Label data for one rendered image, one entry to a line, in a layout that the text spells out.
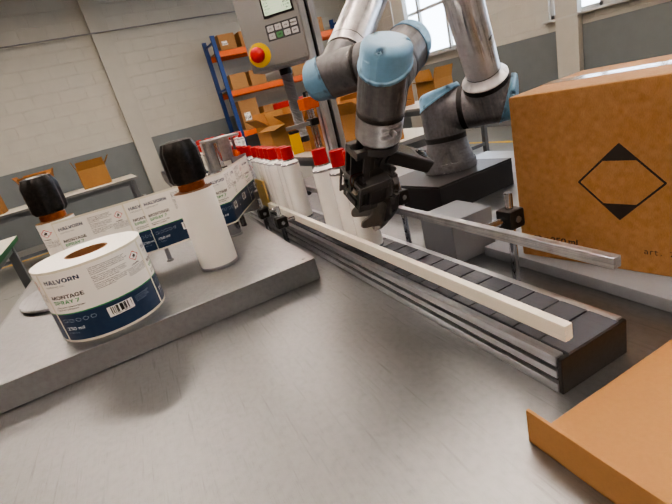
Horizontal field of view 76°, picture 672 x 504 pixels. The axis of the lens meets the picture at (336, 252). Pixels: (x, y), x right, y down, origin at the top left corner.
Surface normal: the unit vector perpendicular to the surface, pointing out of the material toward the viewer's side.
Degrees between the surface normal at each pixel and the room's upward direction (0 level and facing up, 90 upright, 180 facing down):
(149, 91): 90
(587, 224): 90
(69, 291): 90
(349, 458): 0
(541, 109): 90
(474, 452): 0
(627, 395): 0
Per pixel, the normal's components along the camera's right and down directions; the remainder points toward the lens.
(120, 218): 0.33, 0.26
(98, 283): 0.55, 0.17
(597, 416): -0.24, -0.91
